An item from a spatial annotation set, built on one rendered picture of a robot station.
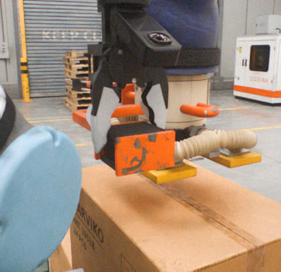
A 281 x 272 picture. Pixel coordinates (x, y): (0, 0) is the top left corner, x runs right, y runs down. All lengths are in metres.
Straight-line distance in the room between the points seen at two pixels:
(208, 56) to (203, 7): 0.10
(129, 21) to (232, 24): 11.82
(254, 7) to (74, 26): 6.17
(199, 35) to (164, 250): 0.44
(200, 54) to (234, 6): 11.53
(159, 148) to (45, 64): 9.62
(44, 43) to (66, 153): 9.77
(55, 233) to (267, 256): 0.55
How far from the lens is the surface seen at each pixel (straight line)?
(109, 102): 0.45
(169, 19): 0.74
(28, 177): 0.24
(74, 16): 10.16
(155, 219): 0.79
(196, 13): 0.77
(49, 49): 10.03
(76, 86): 1.38
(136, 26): 0.41
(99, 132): 0.45
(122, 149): 0.42
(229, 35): 12.14
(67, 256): 1.42
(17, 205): 0.24
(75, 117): 0.68
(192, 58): 0.75
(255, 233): 0.77
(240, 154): 0.83
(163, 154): 0.45
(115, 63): 0.44
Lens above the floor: 1.31
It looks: 13 degrees down
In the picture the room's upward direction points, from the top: straight up
